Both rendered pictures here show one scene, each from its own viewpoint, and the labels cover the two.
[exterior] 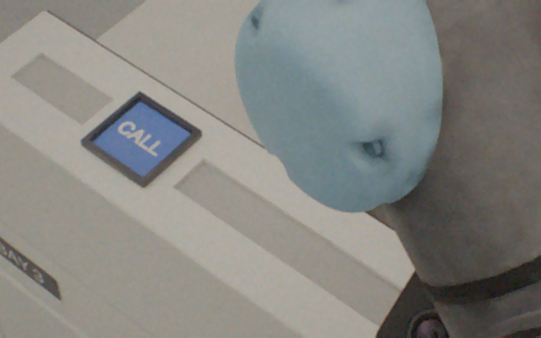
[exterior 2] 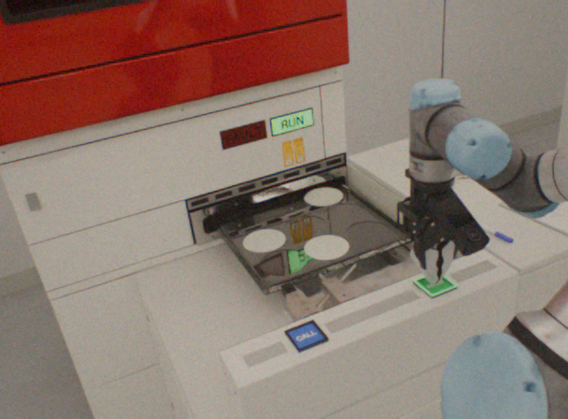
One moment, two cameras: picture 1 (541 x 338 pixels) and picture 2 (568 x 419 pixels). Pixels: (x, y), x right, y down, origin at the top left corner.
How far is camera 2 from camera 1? 76 cm
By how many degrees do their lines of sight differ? 50
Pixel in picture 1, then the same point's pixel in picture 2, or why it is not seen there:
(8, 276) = not seen: outside the picture
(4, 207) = not seen: outside the picture
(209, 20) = (201, 353)
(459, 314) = (519, 178)
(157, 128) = (304, 330)
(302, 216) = (361, 307)
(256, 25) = (472, 144)
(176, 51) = (211, 366)
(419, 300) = (463, 233)
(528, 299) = (527, 161)
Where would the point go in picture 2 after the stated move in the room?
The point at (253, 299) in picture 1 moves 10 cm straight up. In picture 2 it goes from (389, 325) to (388, 276)
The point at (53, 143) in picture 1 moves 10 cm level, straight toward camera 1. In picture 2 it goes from (292, 361) to (356, 364)
